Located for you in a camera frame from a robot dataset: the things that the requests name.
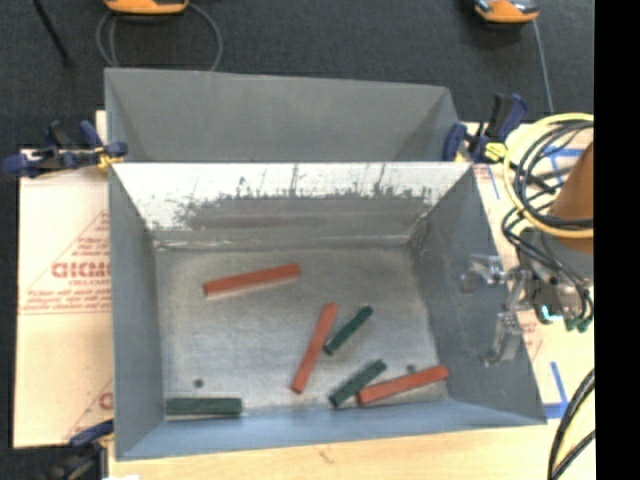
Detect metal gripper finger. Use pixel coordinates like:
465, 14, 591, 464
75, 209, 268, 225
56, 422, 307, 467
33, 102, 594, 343
459, 254, 524, 295
481, 283, 525, 368

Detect red-brown flat block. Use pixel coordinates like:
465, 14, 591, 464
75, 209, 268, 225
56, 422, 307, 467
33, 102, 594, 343
290, 301, 341, 396
201, 263, 303, 300
355, 364, 451, 407

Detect dark green flat block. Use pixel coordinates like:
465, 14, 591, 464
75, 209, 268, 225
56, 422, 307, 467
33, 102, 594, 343
327, 358, 389, 411
321, 305, 376, 357
164, 396, 244, 420

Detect grey metal bin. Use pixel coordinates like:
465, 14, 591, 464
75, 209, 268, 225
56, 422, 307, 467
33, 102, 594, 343
103, 67, 548, 462

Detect brown cardboard board, red print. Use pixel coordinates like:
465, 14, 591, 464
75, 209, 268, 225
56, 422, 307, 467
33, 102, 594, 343
11, 109, 595, 450

